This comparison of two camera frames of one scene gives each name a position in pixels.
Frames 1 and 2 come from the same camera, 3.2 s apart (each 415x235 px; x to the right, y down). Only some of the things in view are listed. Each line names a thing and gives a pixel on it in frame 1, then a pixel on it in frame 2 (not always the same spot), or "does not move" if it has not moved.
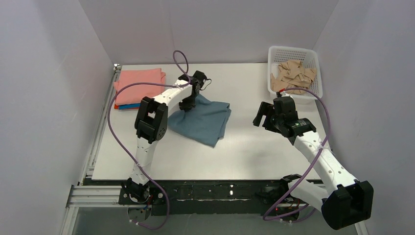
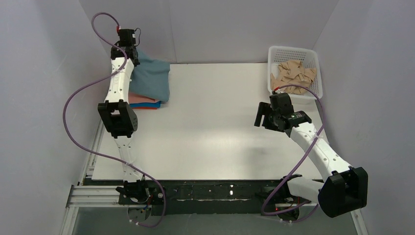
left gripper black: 187,104 to 133,58
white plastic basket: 278,55 does not move
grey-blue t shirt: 205,122 to 150,78
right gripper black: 267,114 does not move
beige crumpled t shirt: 292,74 does not move
